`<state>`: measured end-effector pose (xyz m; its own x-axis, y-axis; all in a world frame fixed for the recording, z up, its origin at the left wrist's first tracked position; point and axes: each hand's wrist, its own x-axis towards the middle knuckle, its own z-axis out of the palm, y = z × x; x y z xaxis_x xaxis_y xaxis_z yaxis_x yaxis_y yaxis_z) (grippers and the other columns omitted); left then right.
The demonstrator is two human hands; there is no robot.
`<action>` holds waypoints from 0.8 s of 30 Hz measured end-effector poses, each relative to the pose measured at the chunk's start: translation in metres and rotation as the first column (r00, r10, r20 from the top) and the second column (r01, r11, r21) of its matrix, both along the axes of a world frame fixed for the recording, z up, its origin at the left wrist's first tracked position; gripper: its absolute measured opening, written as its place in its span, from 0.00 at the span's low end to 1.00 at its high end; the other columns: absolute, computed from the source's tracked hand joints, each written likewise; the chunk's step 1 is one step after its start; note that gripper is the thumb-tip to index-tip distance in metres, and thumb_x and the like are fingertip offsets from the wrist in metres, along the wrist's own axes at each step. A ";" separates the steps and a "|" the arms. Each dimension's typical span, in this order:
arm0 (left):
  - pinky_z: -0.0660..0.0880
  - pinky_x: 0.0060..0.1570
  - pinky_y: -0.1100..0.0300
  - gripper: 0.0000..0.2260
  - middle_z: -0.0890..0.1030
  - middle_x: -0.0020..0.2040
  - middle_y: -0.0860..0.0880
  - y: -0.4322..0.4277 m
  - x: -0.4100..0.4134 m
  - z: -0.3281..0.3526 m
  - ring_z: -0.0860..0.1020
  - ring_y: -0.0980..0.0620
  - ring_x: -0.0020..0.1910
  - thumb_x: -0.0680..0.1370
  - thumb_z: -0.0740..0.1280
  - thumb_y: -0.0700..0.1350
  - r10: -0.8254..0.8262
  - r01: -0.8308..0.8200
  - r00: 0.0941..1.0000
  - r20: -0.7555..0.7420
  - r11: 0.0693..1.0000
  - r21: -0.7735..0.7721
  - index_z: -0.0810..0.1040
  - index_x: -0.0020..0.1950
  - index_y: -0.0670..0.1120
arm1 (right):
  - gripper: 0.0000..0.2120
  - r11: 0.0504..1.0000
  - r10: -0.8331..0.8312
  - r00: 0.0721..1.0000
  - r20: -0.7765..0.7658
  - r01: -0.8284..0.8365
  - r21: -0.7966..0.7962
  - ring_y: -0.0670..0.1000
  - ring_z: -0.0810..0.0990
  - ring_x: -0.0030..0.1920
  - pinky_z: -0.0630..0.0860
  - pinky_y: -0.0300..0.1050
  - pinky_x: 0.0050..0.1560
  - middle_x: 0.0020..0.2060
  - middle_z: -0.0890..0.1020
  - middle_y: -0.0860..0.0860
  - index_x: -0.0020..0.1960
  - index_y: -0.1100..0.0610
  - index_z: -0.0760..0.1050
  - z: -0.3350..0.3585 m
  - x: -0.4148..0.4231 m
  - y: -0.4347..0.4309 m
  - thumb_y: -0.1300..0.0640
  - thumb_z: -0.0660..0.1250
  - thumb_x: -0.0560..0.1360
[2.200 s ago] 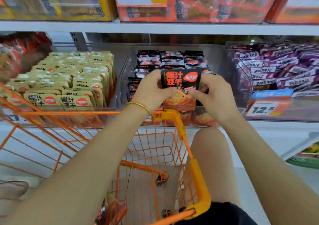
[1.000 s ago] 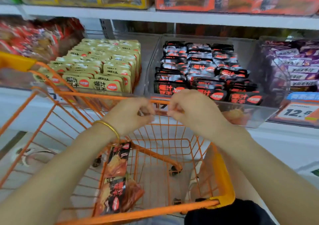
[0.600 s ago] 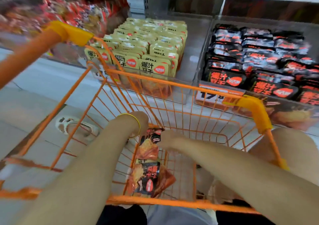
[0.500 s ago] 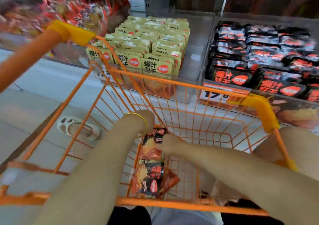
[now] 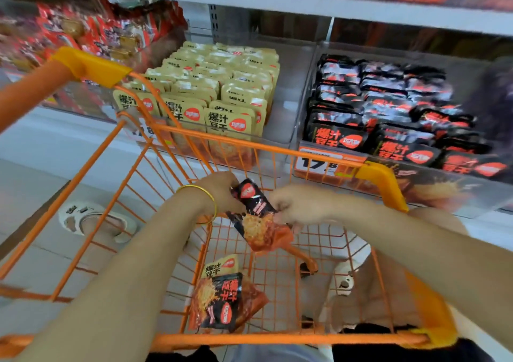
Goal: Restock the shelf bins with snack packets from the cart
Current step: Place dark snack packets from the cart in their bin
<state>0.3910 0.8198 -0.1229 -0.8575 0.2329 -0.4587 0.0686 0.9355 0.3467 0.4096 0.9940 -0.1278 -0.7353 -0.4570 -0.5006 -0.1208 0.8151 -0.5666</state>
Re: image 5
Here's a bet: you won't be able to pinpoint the person's right forearm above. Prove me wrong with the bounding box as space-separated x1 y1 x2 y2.
327 193 513 351

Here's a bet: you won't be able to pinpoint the person's right white sandal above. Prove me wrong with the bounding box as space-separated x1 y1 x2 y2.
329 257 357 298

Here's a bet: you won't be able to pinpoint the person's left hand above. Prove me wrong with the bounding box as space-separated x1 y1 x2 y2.
192 171 250 216

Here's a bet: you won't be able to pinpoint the gold bracelet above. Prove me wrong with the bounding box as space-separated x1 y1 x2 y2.
176 184 219 224

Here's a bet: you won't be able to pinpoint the pile of red tan packets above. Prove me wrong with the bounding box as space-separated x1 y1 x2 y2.
0 0 189 78

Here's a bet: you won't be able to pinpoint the black flame print snack packet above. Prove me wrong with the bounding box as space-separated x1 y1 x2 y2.
227 178 296 253

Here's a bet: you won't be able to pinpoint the row of yellow orange snacks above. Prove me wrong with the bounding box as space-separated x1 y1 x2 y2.
204 45 282 138
160 44 242 127
112 44 209 119

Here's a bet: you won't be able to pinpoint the black shorts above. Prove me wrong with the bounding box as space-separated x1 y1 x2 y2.
144 321 494 362

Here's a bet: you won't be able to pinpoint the person's right leg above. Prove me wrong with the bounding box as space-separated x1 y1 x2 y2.
353 207 470 330

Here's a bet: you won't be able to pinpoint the pile of black orange snacks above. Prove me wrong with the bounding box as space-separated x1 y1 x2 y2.
188 254 269 333

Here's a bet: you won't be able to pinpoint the orange shopping cart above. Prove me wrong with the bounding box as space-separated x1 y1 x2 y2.
0 47 458 359

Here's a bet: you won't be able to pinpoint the person's right hand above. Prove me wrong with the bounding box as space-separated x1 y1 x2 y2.
268 183 341 226

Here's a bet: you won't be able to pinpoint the person's left forearm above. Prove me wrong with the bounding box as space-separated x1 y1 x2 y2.
16 188 216 362

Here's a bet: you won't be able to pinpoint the orange price tag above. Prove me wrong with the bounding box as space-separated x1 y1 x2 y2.
138 119 171 141
295 143 368 184

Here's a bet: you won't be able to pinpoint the person's left white sandal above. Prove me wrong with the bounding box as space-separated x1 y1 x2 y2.
60 201 137 242

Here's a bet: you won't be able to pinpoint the person's white sandal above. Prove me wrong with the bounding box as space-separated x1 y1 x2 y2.
60 201 137 242
329 257 357 298

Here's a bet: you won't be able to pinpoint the row of black orange snacks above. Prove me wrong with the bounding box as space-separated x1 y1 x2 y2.
305 53 371 152
405 65 510 179
356 60 444 167

